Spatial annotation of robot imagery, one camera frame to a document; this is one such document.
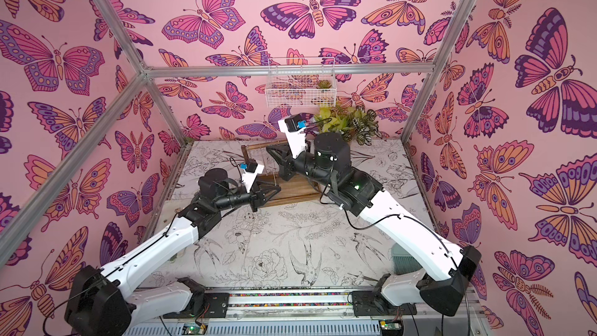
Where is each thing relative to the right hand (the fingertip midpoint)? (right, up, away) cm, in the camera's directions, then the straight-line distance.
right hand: (271, 144), depth 59 cm
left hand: (+1, -12, +13) cm, 18 cm away
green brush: (+43, -40, +23) cm, 63 cm away
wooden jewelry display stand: (+6, -16, +45) cm, 48 cm away
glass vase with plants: (+28, +11, +34) cm, 46 cm away
